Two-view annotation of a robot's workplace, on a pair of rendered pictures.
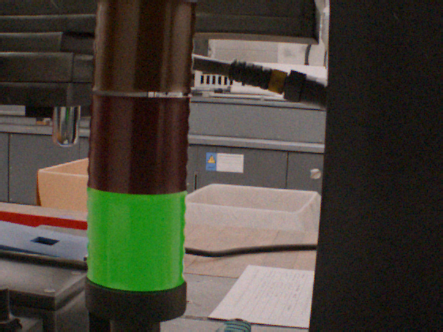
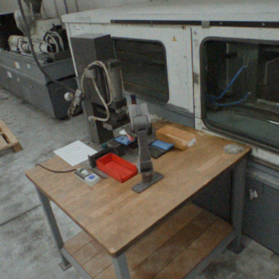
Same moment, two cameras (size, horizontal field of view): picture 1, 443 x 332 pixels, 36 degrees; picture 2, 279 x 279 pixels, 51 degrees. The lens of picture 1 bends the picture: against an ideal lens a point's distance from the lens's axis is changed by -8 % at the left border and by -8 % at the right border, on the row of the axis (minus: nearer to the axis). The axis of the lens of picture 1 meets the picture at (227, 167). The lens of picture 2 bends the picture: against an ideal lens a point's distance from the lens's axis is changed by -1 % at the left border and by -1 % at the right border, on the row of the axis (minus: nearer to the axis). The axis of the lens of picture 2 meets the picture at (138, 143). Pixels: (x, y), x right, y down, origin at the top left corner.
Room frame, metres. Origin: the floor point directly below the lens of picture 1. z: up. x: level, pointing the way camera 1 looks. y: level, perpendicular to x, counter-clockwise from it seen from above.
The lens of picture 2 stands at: (1.77, 1.41, 1.89)
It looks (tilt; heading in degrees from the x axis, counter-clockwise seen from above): 28 degrees down; 223
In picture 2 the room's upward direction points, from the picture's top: 8 degrees counter-clockwise
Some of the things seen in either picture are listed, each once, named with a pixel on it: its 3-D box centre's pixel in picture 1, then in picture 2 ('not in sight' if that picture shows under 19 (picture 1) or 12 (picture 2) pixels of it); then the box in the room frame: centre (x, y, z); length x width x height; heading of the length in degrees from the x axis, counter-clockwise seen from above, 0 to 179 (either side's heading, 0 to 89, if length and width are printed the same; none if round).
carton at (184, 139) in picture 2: not in sight; (175, 137); (0.29, 0.38, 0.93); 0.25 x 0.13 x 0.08; 80
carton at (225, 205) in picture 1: (251, 255); not in sight; (3.00, -0.12, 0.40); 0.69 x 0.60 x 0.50; 166
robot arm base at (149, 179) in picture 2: not in sight; (147, 177); (0.76, 0.51, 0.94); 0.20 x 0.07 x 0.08; 170
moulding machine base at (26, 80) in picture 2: not in sight; (22, 67); (-1.79, -5.21, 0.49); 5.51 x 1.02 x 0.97; 77
